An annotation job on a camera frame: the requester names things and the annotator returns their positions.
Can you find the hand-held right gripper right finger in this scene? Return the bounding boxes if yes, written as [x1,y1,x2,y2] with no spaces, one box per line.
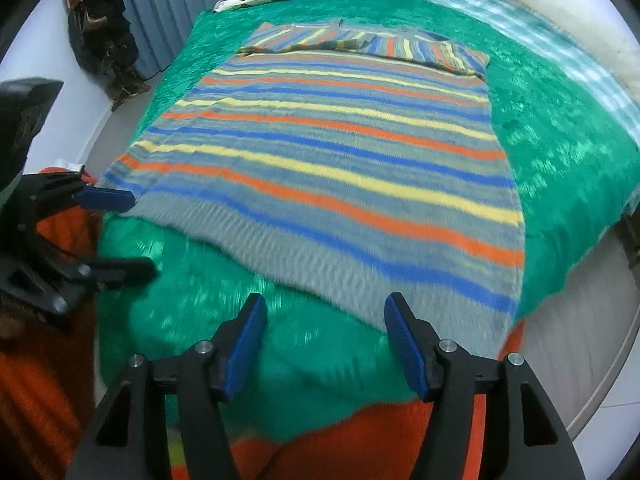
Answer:
[384,292,587,480]

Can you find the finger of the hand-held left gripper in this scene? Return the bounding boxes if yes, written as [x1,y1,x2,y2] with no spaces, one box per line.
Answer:
[10,240,158,332]
[27,171,137,221]

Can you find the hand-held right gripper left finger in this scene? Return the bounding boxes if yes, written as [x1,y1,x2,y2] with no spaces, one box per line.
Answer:
[65,292,268,480]

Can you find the striped knit sweater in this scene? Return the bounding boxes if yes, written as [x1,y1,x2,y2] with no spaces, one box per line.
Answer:
[100,17,526,356]

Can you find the hanging dark clothes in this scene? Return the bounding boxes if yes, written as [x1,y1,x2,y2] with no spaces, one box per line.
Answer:
[62,0,151,111]

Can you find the orange blanket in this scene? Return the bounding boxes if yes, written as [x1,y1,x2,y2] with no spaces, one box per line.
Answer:
[0,167,526,480]

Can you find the green bed blanket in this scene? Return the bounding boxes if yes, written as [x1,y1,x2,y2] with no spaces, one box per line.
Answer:
[92,0,640,441]

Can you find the checked bed sheet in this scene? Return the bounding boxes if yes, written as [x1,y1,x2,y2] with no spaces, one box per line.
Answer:
[415,0,640,126]

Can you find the cream bed pillow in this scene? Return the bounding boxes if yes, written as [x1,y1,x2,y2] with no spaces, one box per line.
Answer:
[472,0,640,86]

